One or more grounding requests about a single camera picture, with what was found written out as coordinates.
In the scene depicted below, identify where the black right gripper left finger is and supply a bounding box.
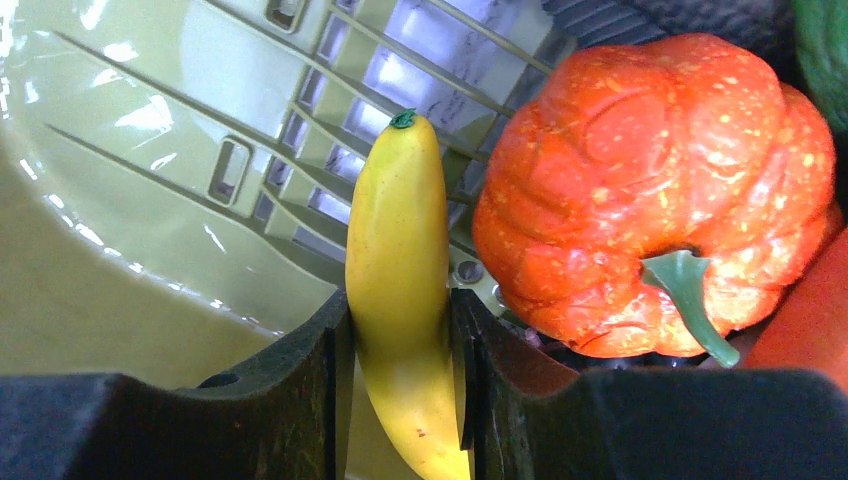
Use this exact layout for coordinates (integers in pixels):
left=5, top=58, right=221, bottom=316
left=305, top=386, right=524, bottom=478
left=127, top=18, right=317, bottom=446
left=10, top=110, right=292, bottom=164
left=1, top=291, right=354, bottom=479

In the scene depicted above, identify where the olive green plastic bin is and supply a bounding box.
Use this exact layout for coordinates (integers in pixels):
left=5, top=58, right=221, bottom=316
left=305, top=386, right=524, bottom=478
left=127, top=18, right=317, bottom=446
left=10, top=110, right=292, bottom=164
left=0, top=0, right=578, bottom=480

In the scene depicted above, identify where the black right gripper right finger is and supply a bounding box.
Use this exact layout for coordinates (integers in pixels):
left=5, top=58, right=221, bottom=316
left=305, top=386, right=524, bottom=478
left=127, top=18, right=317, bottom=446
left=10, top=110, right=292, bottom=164
left=450, top=289, right=847, bottom=479

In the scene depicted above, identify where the purple orange toy slice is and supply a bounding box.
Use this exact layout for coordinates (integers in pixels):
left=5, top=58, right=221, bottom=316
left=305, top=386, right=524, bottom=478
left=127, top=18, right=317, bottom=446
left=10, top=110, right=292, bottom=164
left=743, top=231, right=847, bottom=391

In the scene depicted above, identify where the orange toy pumpkin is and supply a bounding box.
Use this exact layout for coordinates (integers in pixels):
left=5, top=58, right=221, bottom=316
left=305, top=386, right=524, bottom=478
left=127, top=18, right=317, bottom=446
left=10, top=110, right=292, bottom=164
left=472, top=33, right=843, bottom=367

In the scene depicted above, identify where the grey toy fish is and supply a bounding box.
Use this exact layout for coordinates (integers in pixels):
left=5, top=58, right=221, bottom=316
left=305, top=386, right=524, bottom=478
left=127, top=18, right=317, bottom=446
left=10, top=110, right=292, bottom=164
left=541, top=0, right=795, bottom=61

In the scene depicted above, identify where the green toy vegetable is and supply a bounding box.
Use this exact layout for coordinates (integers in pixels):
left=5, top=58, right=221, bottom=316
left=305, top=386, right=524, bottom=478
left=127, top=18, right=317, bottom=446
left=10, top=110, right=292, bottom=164
left=791, top=0, right=847, bottom=136

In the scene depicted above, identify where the yellow toy banana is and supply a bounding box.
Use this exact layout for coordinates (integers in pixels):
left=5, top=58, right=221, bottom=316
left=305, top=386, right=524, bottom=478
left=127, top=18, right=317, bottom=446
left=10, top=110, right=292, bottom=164
left=345, top=109, right=471, bottom=479

